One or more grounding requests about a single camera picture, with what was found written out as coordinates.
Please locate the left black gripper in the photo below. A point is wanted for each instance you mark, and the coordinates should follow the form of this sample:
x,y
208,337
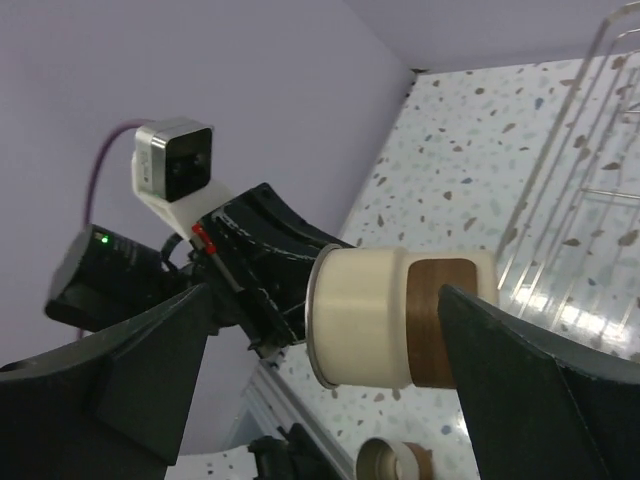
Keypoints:
x,y
263,251

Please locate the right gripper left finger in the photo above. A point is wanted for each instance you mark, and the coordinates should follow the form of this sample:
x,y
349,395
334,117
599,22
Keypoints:
x,y
113,405

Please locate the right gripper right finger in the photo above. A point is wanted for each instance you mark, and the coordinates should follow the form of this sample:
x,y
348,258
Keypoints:
x,y
538,405

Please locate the steel cup with brown band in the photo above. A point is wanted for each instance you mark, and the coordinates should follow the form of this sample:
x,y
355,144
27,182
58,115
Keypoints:
x,y
371,314

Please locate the right steel cup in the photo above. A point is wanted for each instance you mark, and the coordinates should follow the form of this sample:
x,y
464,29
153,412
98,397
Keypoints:
x,y
385,459

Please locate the aluminium rail frame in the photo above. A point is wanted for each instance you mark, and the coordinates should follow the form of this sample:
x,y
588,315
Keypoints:
x,y
390,211

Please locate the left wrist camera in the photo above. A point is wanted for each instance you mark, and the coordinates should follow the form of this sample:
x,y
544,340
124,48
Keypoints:
x,y
171,172

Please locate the wire dish rack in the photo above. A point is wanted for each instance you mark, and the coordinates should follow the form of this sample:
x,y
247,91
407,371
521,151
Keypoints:
x,y
569,257

